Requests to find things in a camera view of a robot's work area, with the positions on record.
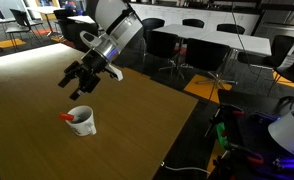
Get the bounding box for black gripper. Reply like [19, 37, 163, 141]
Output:
[57, 48, 112, 102]

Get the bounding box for red capped grey marker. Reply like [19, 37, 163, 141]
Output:
[58, 112, 85, 123]

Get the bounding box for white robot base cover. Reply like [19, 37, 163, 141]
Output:
[267, 95, 294, 165]

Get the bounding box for white ceramic mug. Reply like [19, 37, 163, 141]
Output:
[64, 105, 98, 137]

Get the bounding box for small white square table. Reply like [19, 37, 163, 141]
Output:
[66, 14, 98, 25]

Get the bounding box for white table with yellow base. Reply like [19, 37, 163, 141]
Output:
[26, 5, 64, 15]

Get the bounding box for black chair with metal legs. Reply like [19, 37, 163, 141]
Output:
[5, 8, 44, 52]

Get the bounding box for large white dining table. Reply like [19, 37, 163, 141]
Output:
[152, 23, 273, 57]

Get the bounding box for green clamp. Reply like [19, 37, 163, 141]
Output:
[214, 121, 230, 150]

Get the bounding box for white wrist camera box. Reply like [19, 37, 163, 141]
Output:
[104, 63, 124, 82]

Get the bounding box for white cable with plug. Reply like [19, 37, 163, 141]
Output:
[160, 161, 212, 175]

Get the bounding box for black clamp with red handle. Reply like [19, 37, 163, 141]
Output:
[204, 103, 245, 138]

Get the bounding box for thin black hanging cable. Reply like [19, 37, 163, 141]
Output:
[231, 0, 279, 81]

